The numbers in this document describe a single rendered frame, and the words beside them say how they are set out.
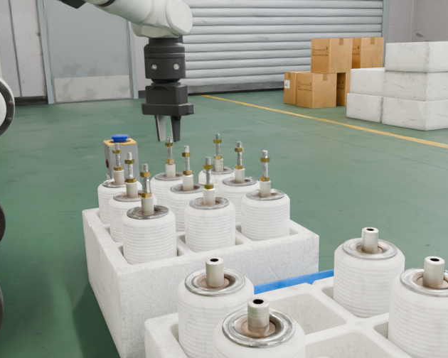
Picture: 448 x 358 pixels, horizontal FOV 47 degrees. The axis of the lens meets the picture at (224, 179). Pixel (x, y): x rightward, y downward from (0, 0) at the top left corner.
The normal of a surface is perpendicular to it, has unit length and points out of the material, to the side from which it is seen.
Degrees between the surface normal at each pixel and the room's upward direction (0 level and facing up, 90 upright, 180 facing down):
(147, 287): 90
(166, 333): 0
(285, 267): 90
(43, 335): 0
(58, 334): 0
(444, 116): 90
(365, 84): 90
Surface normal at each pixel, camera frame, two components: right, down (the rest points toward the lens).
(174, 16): 0.92, 0.07
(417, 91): -0.92, 0.12
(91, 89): 0.37, 0.22
